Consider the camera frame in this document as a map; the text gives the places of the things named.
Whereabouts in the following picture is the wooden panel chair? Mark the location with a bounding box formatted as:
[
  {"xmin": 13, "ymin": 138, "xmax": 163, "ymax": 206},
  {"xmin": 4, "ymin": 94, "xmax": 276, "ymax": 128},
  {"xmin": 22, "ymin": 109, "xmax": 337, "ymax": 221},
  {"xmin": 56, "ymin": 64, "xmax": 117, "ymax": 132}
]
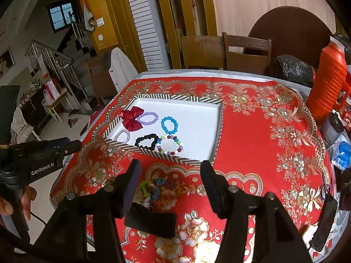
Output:
[{"xmin": 179, "ymin": 36, "xmax": 224, "ymax": 70}]

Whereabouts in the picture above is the purple bead bracelet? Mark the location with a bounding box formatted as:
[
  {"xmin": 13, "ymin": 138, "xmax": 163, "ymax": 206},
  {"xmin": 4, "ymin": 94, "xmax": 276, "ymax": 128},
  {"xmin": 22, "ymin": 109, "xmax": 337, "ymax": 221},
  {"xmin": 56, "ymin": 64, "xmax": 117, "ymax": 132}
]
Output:
[{"xmin": 136, "ymin": 111, "xmax": 159, "ymax": 126}]

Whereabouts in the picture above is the person's left hand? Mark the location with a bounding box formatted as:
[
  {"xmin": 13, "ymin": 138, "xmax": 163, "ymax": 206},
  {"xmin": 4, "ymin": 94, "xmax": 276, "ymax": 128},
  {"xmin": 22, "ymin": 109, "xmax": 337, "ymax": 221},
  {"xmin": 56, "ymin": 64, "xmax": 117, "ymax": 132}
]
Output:
[{"xmin": 0, "ymin": 185, "xmax": 37, "ymax": 221}]

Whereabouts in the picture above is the white ornate chair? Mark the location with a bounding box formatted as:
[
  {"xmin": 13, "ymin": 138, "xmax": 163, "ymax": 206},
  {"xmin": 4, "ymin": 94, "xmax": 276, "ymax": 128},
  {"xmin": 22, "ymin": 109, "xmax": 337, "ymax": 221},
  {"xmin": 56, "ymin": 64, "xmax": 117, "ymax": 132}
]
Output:
[{"xmin": 11, "ymin": 107, "xmax": 41, "ymax": 143}]

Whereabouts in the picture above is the black cable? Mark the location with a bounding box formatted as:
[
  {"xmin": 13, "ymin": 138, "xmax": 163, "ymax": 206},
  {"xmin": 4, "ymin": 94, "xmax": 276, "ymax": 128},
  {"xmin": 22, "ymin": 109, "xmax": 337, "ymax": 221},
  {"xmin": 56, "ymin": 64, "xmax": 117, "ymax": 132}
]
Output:
[{"xmin": 29, "ymin": 212, "xmax": 48, "ymax": 224}]

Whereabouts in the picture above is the blue bead bracelet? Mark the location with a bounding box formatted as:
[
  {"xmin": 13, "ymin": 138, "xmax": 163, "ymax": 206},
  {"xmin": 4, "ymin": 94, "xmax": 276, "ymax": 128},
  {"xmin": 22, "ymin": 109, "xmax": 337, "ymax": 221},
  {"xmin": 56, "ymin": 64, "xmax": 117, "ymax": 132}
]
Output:
[{"xmin": 160, "ymin": 116, "xmax": 179, "ymax": 133}]

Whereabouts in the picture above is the orange ribbed water jug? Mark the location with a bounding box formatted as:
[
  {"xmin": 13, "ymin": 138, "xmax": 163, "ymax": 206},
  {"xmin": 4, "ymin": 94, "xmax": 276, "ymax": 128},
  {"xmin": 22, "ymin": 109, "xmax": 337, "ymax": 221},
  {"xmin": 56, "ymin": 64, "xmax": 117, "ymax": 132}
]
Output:
[{"xmin": 306, "ymin": 42, "xmax": 350, "ymax": 121}]

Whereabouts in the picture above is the metal stair railing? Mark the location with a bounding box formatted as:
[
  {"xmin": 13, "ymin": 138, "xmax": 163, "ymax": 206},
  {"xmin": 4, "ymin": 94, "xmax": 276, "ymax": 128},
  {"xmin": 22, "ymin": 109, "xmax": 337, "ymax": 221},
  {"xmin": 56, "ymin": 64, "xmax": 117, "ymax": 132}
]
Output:
[{"xmin": 26, "ymin": 40, "xmax": 88, "ymax": 113}]

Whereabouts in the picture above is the round brown table top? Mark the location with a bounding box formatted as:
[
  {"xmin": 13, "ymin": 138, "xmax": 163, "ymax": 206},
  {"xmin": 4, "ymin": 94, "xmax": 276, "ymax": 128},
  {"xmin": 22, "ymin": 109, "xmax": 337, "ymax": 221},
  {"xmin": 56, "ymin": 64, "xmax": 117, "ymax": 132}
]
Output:
[{"xmin": 244, "ymin": 7, "xmax": 333, "ymax": 69}]

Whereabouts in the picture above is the black plastic bag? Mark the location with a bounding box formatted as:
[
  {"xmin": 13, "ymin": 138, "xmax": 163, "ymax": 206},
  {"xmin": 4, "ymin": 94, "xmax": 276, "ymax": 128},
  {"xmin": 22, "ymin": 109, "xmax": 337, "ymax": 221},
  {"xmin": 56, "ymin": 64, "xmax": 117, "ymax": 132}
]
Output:
[{"xmin": 274, "ymin": 55, "xmax": 316, "ymax": 88}]

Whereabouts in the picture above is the window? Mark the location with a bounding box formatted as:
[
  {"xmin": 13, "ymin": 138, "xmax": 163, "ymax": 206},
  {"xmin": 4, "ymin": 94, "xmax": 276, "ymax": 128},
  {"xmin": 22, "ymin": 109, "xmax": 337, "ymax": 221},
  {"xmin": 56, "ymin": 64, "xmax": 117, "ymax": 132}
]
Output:
[{"xmin": 47, "ymin": 2, "xmax": 76, "ymax": 30}]

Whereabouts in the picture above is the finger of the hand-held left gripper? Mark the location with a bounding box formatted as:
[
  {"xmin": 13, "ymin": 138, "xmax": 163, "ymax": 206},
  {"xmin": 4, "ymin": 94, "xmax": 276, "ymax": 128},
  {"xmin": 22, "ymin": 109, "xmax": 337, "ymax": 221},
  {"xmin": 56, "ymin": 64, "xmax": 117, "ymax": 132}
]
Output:
[{"xmin": 0, "ymin": 85, "xmax": 21, "ymax": 146}]

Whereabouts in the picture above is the white louvered door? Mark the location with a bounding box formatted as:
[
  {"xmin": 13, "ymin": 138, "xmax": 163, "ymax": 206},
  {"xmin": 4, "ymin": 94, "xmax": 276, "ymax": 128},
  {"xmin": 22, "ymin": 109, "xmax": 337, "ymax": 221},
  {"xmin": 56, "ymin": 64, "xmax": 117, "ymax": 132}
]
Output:
[{"xmin": 122, "ymin": 0, "xmax": 170, "ymax": 72}]

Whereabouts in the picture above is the cardboard box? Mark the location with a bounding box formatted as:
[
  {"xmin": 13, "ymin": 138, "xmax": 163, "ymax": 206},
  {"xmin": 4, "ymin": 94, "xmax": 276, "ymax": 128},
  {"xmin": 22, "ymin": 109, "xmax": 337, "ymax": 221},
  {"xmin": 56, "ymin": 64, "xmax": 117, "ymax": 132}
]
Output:
[{"xmin": 88, "ymin": 59, "xmax": 116, "ymax": 99}]

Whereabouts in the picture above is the green hair tie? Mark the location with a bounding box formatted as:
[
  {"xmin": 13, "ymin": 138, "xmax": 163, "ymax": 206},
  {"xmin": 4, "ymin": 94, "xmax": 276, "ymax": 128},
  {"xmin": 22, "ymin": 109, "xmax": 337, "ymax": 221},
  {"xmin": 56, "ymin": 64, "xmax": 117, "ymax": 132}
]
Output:
[{"xmin": 138, "ymin": 180, "xmax": 152, "ymax": 196}]

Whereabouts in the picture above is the striped white tray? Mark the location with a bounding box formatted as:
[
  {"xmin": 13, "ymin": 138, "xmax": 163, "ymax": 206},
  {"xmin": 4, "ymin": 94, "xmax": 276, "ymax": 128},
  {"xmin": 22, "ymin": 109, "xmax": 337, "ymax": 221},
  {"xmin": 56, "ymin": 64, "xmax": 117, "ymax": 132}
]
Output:
[{"xmin": 103, "ymin": 93, "xmax": 223, "ymax": 165}]

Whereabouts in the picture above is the small wooden side table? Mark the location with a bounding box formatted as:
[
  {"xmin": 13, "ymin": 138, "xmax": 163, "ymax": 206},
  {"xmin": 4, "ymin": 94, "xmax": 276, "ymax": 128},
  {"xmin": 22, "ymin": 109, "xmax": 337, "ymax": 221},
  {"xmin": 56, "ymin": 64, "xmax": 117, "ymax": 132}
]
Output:
[{"xmin": 45, "ymin": 96, "xmax": 69, "ymax": 122}]

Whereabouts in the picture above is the red satin bow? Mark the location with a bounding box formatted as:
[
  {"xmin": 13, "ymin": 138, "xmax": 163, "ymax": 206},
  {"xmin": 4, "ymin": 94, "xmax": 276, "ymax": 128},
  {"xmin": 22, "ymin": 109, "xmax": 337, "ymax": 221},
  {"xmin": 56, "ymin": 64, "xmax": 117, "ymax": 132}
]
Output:
[{"xmin": 121, "ymin": 106, "xmax": 146, "ymax": 130}]

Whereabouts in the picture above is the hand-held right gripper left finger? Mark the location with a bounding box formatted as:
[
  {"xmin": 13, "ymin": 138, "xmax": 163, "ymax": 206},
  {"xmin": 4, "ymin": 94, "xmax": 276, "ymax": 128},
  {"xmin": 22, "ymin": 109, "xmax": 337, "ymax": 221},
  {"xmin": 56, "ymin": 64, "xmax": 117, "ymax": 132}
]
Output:
[{"xmin": 33, "ymin": 159, "xmax": 143, "ymax": 263}]

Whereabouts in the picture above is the red covered stool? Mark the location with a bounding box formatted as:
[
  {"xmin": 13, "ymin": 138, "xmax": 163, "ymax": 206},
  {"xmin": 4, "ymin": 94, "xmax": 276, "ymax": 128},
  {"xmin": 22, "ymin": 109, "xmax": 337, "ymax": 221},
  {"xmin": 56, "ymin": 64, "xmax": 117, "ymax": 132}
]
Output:
[{"xmin": 79, "ymin": 110, "xmax": 106, "ymax": 136}]

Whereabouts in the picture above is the framed wall picture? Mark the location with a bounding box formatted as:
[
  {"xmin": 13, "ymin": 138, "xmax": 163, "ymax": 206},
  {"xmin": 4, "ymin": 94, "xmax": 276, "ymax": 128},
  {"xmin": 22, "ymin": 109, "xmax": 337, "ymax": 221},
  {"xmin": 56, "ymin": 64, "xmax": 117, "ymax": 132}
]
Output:
[{"xmin": 0, "ymin": 48, "xmax": 14, "ymax": 76}]

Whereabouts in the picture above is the grey cylindrical container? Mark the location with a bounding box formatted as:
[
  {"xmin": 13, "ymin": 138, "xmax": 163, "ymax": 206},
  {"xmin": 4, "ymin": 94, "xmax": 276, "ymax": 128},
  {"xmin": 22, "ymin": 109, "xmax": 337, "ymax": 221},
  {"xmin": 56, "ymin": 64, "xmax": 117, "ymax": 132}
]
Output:
[{"xmin": 321, "ymin": 112, "xmax": 346, "ymax": 147}]

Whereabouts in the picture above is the black bead bracelet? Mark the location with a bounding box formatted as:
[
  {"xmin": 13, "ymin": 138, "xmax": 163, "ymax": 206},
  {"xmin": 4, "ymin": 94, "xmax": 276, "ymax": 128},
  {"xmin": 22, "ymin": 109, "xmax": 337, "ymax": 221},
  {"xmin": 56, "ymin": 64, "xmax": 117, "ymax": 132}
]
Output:
[{"xmin": 134, "ymin": 133, "xmax": 159, "ymax": 150}]

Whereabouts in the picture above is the red floral tablecloth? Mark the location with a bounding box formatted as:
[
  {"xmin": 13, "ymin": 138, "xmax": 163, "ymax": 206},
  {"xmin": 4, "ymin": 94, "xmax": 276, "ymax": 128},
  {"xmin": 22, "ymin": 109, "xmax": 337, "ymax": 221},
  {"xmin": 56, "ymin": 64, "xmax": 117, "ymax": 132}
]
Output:
[{"xmin": 49, "ymin": 75, "xmax": 333, "ymax": 263}]

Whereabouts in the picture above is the multicolour bead bracelet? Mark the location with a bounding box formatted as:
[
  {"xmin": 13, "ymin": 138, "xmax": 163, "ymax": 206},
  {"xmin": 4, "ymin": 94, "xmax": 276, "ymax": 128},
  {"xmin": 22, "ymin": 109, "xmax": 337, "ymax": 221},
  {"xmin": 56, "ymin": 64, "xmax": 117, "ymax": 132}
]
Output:
[{"xmin": 156, "ymin": 135, "xmax": 184, "ymax": 155}]

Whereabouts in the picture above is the hanging checked cloth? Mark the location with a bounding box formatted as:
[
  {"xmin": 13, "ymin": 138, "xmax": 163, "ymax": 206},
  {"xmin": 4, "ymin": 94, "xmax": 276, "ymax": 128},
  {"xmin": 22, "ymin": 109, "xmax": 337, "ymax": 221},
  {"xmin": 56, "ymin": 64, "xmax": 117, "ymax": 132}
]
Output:
[{"xmin": 82, "ymin": 0, "xmax": 95, "ymax": 32}]

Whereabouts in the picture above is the wooden slatted chair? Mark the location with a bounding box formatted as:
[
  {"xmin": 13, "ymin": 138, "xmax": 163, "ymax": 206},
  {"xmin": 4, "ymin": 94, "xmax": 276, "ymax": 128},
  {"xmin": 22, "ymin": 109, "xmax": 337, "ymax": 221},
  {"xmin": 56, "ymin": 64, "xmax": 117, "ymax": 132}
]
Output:
[{"xmin": 223, "ymin": 32, "xmax": 272, "ymax": 74}]

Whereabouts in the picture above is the red white box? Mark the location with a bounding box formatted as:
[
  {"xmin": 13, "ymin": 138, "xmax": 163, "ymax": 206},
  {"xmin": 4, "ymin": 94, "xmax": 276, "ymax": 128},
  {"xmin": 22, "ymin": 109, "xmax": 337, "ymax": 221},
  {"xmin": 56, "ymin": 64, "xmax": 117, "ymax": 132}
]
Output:
[{"xmin": 44, "ymin": 81, "xmax": 62, "ymax": 100}]

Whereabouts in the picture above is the blue plastic item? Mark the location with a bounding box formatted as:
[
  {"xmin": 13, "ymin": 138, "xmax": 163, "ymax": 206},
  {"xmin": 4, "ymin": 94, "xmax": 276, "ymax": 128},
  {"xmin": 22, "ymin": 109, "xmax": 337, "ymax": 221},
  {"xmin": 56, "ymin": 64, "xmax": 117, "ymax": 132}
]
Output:
[{"xmin": 336, "ymin": 141, "xmax": 351, "ymax": 167}]

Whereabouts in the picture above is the silver rope bracelet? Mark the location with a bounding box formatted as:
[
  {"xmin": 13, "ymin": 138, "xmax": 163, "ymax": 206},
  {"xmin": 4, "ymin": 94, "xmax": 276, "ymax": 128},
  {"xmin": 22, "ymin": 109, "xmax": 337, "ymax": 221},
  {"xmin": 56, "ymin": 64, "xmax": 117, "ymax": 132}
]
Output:
[{"xmin": 114, "ymin": 129, "xmax": 131, "ymax": 144}]

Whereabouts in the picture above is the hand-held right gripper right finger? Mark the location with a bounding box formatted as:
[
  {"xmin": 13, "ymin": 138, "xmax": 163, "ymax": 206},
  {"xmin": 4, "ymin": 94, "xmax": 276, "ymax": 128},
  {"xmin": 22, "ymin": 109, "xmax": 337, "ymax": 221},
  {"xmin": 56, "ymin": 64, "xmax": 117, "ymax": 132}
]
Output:
[{"xmin": 200, "ymin": 160, "xmax": 313, "ymax": 263}]

